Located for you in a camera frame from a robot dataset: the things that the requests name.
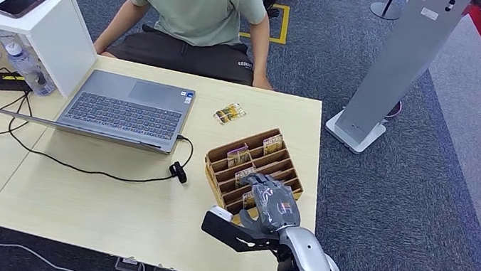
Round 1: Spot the person's left hand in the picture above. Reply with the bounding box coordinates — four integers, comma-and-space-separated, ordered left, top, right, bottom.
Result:
251, 73, 277, 92

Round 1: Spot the person's right hand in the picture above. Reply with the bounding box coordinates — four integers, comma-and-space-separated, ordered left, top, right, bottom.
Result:
92, 40, 120, 60

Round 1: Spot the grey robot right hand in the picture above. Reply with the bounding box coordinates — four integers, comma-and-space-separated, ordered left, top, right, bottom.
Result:
233, 171, 307, 239

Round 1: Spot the brown slotted card holder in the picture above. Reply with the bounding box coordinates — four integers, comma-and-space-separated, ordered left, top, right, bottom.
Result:
195, 117, 313, 235

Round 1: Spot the white desk shelf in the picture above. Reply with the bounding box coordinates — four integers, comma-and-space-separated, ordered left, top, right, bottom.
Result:
0, 0, 107, 102

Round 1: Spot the grey laptop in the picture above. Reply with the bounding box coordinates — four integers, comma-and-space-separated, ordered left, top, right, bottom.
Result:
0, 54, 198, 158

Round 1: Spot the clear plastic water bottle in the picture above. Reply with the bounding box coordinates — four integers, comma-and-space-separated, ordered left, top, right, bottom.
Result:
0, 40, 62, 99

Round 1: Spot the black power adapter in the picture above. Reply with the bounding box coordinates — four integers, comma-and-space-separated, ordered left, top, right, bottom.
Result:
0, 70, 35, 96

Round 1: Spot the silver kiosk stand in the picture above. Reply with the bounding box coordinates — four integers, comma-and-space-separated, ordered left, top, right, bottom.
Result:
321, 0, 474, 169

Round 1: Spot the grey stanchion base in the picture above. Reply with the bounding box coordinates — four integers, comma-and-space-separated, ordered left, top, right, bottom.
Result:
368, 0, 403, 23

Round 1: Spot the black cable strap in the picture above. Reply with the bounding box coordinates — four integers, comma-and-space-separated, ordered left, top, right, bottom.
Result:
166, 160, 190, 185

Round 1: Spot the black laptop power cable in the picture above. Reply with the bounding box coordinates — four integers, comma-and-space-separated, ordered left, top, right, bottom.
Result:
1, 88, 200, 192

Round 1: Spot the pink floor cable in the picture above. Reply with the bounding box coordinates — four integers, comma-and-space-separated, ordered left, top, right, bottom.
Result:
384, 98, 405, 122

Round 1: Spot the white floor cable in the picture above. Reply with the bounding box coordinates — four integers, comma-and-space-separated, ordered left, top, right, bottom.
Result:
0, 228, 149, 271

